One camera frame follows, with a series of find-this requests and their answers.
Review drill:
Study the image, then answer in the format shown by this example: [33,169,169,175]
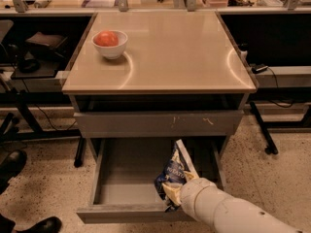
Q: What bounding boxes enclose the grey drawer cabinet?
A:
[62,11,257,153]

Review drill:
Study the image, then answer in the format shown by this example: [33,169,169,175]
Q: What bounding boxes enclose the open grey middle drawer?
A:
[76,137,227,225]

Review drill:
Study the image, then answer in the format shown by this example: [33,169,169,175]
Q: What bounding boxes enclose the black table leg left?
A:
[74,137,86,168]

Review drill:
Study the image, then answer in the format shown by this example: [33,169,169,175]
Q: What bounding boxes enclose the black device on shelf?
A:
[10,32,68,80]

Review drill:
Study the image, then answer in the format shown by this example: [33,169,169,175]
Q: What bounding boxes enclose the blue chip bag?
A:
[154,140,198,213]

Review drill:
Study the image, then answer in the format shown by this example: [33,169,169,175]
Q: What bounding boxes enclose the black table leg right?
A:
[250,102,279,154]

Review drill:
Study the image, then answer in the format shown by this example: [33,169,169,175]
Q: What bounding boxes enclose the black shoe left edge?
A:
[0,150,27,194]

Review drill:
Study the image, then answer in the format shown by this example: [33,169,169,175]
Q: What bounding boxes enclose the black shoe bottom left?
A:
[15,216,62,233]

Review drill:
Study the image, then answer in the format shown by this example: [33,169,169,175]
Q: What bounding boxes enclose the red apple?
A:
[93,30,119,47]

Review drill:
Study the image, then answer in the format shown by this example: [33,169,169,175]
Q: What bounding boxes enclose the black table leg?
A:
[74,137,86,168]
[250,102,279,154]

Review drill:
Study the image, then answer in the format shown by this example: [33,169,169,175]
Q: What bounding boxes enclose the closed grey top drawer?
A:
[74,110,244,138]

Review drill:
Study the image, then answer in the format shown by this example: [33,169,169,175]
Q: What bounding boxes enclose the small black box with cable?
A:
[251,64,268,74]

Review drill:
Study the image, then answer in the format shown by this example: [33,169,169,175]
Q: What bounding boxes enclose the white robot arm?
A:
[155,176,307,233]

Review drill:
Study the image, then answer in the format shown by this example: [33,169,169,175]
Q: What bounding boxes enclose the white ceramic bowl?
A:
[91,30,128,59]

